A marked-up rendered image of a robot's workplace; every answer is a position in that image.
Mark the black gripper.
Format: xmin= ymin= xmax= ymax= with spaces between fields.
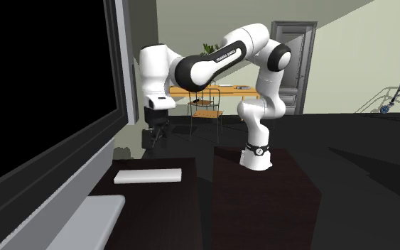
xmin=141 ymin=106 xmax=171 ymax=151

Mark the flat white box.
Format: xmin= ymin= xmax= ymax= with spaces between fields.
xmin=113 ymin=168 xmax=183 ymax=185

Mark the metal chair with wooden seat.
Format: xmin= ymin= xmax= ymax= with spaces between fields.
xmin=187 ymin=87 xmax=225 ymax=143

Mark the light wooden table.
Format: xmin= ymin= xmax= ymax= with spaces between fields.
xmin=168 ymin=84 xmax=260 ymax=102

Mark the green potted plant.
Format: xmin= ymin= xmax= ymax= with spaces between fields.
xmin=201 ymin=43 xmax=222 ymax=57

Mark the large black television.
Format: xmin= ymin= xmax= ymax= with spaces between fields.
xmin=0 ymin=0 xmax=140 ymax=250

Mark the dark robot stand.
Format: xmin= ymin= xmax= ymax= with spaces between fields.
xmin=211 ymin=146 xmax=323 ymax=250

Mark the grey door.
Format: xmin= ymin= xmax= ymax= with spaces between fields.
xmin=270 ymin=21 xmax=318 ymax=116

